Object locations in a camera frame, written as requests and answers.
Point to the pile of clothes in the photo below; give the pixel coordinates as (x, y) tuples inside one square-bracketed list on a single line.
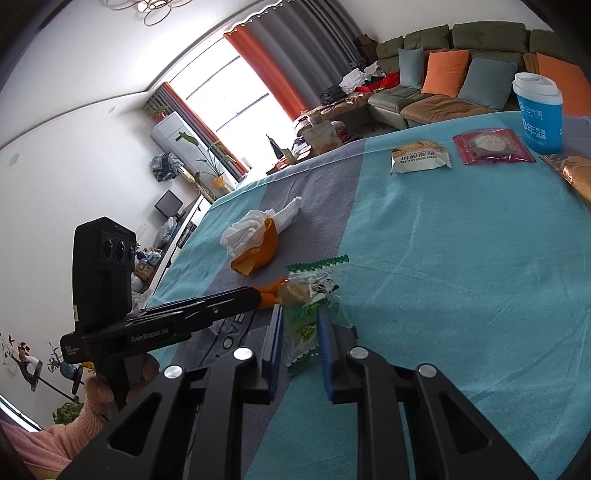
[(355, 83)]

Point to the black monitor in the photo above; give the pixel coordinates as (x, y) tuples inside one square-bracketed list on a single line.
[(167, 204)]

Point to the green sectional sofa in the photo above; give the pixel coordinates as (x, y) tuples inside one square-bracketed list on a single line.
[(415, 108)]

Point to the large teal cushion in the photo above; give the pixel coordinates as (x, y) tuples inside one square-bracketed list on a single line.
[(487, 85)]

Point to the large orange peel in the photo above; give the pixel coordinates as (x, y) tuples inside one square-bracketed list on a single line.
[(263, 251)]

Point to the white yellow snack packet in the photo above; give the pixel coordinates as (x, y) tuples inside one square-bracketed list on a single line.
[(418, 159)]

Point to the gold foil snack packet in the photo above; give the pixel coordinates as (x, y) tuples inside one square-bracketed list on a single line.
[(575, 175)]

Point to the white black TV cabinet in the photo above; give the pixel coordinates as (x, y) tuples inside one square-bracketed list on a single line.
[(184, 230)]

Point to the window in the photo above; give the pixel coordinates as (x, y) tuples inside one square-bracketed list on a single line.
[(231, 101)]

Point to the small teal cushion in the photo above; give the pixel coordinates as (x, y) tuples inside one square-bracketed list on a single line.
[(411, 69)]

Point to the small orange peel piece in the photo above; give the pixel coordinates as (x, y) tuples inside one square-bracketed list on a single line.
[(270, 290)]

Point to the floor fan with patterned cover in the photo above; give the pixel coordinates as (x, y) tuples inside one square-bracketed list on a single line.
[(165, 166)]

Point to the orange cushion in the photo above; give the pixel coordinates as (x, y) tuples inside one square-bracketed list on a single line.
[(565, 85), (445, 74)]

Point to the white tissue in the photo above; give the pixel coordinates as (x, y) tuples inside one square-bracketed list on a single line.
[(244, 230)]

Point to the cluttered dark coffee table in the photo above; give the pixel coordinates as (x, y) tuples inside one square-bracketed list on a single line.
[(300, 152)]

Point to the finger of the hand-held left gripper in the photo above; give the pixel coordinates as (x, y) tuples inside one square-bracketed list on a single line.
[(203, 317), (207, 302)]

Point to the yellow snack bag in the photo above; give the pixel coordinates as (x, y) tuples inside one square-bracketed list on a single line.
[(323, 138)]

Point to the brown stacked boxes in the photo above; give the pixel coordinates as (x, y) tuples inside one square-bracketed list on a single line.
[(364, 48)]

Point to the narrow grey orange curtain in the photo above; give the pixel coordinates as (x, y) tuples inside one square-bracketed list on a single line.
[(203, 129)]

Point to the clear green snack wrapper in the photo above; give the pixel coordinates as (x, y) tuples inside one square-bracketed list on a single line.
[(302, 323)]

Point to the red snack packet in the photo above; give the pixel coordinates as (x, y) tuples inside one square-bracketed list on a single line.
[(491, 147)]

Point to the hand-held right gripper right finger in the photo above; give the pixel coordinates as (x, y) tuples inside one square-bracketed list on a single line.
[(323, 350)]

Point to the blue white cup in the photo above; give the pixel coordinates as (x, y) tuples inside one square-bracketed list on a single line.
[(540, 120)]

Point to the small green potted plant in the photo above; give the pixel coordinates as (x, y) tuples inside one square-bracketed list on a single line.
[(158, 112)]

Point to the person's left forearm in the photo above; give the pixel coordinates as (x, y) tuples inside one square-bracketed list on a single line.
[(55, 443)]

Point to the tall leafy potted plant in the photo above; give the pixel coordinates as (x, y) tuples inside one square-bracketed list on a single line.
[(207, 161)]

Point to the white standing air conditioner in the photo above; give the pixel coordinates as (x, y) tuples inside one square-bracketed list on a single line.
[(171, 134)]

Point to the person's left hand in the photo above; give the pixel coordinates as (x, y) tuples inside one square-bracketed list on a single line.
[(99, 392)]

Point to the wide grey curtain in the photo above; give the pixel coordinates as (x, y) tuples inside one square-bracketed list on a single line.
[(314, 32)]

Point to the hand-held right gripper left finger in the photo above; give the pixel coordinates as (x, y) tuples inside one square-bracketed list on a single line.
[(278, 337)]

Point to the clear plastic wrapped bundle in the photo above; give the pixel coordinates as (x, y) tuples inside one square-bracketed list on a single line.
[(168, 230)]

